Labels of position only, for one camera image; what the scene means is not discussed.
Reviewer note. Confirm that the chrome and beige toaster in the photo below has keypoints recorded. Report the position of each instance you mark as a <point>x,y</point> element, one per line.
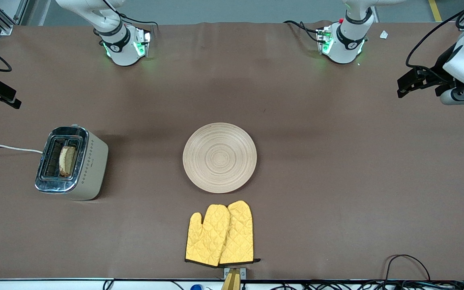
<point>93,169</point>

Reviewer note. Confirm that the slice of toast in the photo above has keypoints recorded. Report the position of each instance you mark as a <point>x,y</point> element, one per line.
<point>67,161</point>

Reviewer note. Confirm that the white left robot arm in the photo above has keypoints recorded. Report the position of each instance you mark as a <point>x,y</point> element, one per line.
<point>346,40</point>

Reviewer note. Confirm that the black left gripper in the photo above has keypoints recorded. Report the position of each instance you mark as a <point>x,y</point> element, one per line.
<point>440,71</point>

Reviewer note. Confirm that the small white paper scrap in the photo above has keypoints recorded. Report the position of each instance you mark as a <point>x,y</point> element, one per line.
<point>384,34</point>

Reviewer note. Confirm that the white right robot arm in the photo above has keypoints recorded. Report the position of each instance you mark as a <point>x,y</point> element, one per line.
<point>119,44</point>

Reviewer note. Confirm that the small metal bracket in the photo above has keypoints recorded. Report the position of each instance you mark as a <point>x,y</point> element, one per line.
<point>243,274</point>

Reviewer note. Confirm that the small blue object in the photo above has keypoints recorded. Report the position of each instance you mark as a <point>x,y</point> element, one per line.
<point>196,287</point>

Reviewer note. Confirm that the round wooden plate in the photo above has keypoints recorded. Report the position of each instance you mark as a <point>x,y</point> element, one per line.
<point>220,158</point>

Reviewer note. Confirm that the brown table cover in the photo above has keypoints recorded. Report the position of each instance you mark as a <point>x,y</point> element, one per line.
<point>232,80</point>

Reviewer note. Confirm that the aluminium frame profile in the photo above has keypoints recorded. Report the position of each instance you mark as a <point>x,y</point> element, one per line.
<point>6,28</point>

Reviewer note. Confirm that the yellow quilted oven mitt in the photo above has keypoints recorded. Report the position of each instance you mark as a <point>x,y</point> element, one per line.
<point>240,233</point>

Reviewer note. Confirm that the green-lit controller board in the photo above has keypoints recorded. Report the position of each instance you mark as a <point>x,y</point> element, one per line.
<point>143,42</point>
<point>324,40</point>

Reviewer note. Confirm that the yellow oven mitt with thumb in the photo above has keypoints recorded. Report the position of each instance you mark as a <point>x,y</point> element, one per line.
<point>206,237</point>

